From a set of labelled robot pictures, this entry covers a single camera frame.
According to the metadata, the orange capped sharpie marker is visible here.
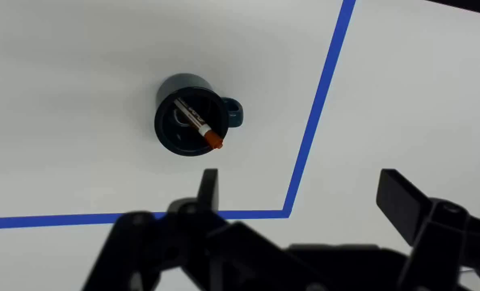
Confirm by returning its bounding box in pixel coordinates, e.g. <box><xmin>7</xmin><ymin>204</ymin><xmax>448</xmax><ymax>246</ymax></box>
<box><xmin>173</xmin><ymin>98</ymin><xmax>225</xmax><ymax>151</ymax></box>

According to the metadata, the dark teal mug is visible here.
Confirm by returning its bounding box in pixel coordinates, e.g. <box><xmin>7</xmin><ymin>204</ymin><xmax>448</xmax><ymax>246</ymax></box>
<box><xmin>154</xmin><ymin>72</ymin><xmax>246</xmax><ymax>159</ymax></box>

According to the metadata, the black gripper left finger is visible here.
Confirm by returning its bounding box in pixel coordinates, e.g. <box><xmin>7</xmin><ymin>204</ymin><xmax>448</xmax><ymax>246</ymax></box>
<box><xmin>83</xmin><ymin>169</ymin><xmax>306</xmax><ymax>291</ymax></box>

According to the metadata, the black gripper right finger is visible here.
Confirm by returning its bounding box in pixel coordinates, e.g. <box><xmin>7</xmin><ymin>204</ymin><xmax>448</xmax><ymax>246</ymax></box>
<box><xmin>375</xmin><ymin>169</ymin><xmax>480</xmax><ymax>291</ymax></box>

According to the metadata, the blue tape line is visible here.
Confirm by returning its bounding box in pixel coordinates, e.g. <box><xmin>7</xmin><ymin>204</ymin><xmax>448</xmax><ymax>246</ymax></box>
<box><xmin>0</xmin><ymin>0</ymin><xmax>357</xmax><ymax>232</ymax></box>

